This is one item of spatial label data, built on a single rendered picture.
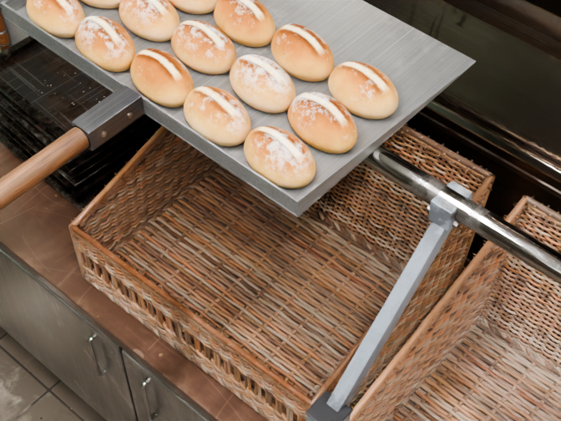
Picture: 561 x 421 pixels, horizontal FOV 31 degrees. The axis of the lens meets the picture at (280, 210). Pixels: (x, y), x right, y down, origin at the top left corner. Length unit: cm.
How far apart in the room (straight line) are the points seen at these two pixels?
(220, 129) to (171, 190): 74
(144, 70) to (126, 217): 62
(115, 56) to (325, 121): 30
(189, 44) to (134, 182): 56
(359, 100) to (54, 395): 140
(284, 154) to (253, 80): 14
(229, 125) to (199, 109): 4
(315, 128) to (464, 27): 46
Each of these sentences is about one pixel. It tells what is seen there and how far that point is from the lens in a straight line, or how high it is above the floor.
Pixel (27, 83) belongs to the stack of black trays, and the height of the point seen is 78.
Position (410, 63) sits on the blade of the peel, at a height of 118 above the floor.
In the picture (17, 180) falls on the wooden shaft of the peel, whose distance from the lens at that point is 123.
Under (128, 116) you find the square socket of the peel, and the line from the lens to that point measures 129.
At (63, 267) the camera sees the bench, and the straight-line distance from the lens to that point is 193.
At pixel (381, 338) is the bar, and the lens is 127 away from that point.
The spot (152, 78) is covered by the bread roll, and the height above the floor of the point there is 122.
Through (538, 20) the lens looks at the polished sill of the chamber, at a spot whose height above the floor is 116.
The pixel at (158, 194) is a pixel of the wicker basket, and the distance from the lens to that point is 193.
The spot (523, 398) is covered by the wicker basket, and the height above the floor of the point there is 59.
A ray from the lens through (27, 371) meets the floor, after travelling 252.
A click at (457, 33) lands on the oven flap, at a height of 105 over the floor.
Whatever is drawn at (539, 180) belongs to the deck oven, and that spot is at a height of 86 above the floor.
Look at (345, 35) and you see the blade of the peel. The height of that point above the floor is 118.
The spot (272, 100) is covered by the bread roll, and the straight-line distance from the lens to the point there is 128.
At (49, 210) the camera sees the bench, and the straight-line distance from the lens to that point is 203.
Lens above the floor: 209
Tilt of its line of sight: 50 degrees down
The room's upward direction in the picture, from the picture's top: 1 degrees counter-clockwise
